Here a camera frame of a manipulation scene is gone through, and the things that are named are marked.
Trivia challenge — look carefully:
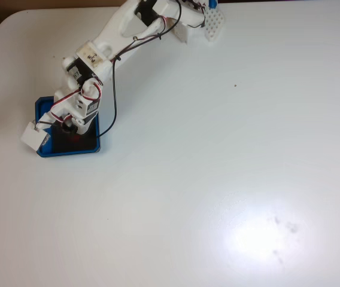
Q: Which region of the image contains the red roll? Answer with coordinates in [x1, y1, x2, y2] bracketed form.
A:
[62, 122, 84, 143]

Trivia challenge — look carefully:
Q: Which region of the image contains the blue plastic box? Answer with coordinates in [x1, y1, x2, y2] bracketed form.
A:
[35, 96, 102, 158]

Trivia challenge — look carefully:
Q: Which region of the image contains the black foam insert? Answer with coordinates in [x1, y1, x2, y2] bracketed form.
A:
[51, 118, 99, 152]

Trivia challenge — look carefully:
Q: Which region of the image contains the red white servo cable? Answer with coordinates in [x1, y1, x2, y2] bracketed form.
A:
[51, 80, 104, 121]

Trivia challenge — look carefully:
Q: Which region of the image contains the white camera box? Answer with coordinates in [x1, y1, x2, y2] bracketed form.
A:
[20, 120, 50, 152]

